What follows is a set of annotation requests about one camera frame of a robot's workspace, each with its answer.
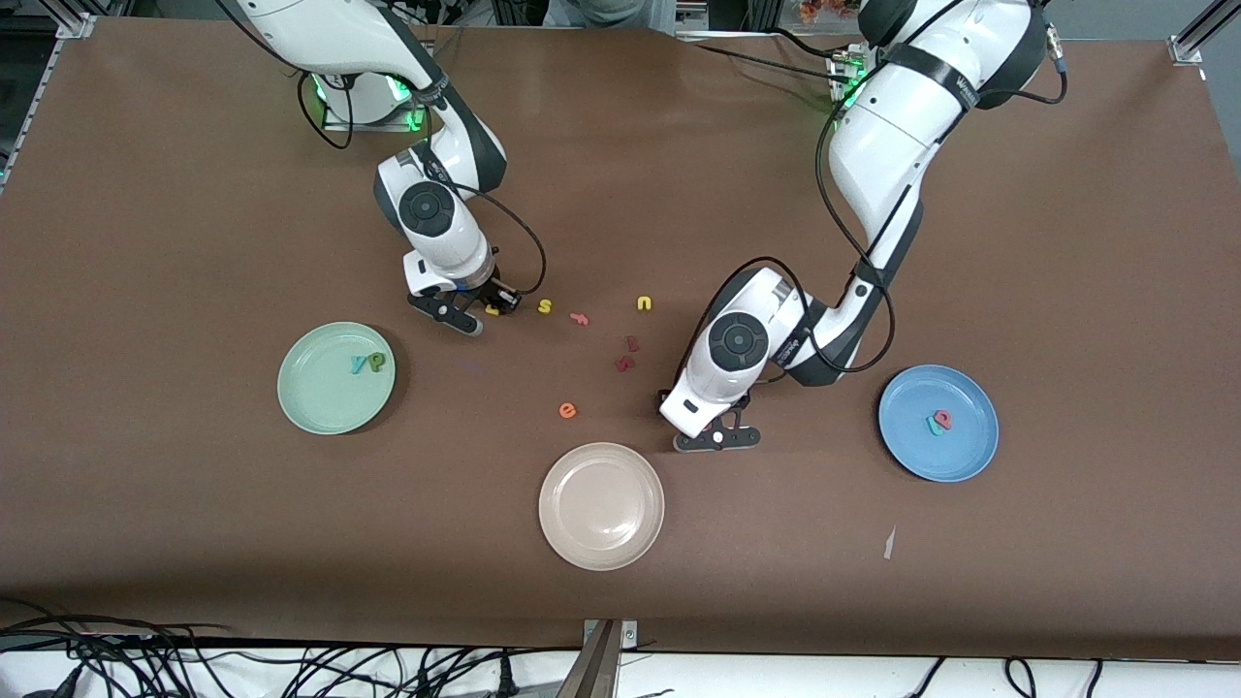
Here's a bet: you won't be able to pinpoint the green plate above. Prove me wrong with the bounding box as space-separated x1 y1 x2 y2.
276 322 398 435

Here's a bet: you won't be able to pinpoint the beige plate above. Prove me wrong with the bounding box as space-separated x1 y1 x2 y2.
538 442 666 572

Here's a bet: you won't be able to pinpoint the person in grey clothes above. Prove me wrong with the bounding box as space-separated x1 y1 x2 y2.
543 0 670 28

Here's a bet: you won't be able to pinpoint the brown table cover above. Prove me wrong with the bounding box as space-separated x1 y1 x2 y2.
0 17 1241 660

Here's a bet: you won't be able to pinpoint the blue plate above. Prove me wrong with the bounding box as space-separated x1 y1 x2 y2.
878 365 1000 484

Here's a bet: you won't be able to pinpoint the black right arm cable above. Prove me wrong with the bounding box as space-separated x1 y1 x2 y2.
296 58 547 297

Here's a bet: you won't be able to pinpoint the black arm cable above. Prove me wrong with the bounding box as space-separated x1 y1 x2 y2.
676 19 1067 384
296 58 547 297

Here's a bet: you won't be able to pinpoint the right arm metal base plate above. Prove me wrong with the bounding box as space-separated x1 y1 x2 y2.
323 39 430 133

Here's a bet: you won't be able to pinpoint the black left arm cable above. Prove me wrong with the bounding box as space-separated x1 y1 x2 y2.
676 19 1067 384

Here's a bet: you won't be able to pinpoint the black cable on table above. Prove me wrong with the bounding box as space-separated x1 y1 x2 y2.
693 27 854 86

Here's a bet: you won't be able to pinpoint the tangled black cables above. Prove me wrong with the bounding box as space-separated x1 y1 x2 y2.
0 596 583 698

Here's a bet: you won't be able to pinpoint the metal table edge bracket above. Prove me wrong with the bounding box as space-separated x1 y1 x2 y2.
556 619 639 698

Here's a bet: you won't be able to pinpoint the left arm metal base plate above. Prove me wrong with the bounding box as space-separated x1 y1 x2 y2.
826 47 869 110

